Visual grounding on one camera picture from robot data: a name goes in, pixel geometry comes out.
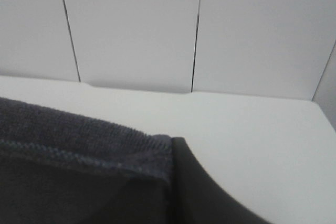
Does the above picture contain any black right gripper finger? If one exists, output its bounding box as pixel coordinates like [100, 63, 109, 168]
[172, 137, 268, 223]

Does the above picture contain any dark navy towel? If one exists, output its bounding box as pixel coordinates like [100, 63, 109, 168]
[1, 98, 173, 223]

